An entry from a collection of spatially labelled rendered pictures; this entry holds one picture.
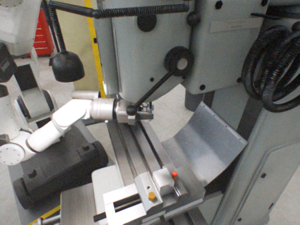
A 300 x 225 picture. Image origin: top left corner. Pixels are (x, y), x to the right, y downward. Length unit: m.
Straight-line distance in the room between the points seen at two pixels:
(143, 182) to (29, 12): 0.68
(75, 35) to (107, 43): 1.78
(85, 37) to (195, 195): 1.96
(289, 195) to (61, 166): 1.96
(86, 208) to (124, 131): 0.40
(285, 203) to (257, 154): 1.34
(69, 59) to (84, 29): 1.80
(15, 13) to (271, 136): 0.96
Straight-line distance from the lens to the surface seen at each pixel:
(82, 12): 0.36
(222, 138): 0.90
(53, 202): 1.53
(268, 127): 0.80
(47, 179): 1.41
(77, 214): 1.03
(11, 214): 2.14
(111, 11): 0.33
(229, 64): 0.58
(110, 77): 0.54
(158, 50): 0.47
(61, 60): 0.48
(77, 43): 2.31
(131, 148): 0.94
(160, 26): 0.46
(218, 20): 0.51
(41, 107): 1.22
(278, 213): 2.11
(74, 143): 1.58
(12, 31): 0.75
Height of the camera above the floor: 1.63
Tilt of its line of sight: 36 degrees down
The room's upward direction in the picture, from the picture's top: straight up
